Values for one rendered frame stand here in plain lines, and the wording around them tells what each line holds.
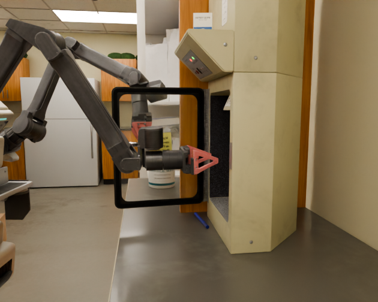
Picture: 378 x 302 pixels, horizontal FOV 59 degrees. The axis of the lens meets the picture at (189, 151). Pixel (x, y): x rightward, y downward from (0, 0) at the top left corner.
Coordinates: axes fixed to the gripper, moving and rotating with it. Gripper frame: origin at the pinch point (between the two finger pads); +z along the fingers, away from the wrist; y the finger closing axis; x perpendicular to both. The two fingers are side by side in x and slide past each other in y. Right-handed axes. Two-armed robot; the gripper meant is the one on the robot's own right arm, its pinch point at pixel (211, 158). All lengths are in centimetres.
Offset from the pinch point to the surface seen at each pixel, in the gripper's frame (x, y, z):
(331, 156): 3.1, 11.2, 45.1
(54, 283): 116, 154, -91
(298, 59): -28.1, -4.2, 24.6
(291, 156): -0.7, -6.3, 22.1
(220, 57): -27.1, -15.2, -0.7
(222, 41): -31.0, -15.1, -0.3
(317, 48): -36, 24, 46
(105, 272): 117, 165, -54
